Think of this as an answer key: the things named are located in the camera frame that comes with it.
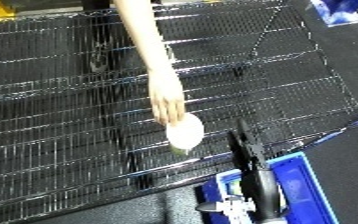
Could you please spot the person's hand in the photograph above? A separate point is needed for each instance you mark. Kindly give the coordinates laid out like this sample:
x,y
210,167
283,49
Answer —
x,y
166,96

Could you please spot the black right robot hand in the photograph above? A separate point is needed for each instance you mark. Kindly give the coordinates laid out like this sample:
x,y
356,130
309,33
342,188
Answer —
x,y
257,173

